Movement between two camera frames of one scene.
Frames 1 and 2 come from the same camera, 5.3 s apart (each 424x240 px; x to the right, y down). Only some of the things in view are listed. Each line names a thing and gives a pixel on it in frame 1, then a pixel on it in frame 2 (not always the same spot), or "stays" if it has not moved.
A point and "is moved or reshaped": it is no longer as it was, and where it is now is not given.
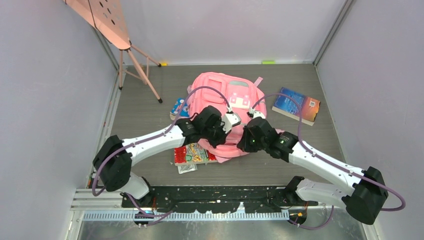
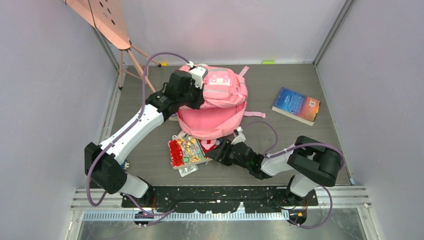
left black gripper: x=221 y=138 → x=199 y=99
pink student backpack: x=245 y=100 is moved or reshaped
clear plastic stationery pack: x=187 y=168 stays
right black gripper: x=244 y=144 → x=218 y=154
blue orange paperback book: x=286 y=105 stays
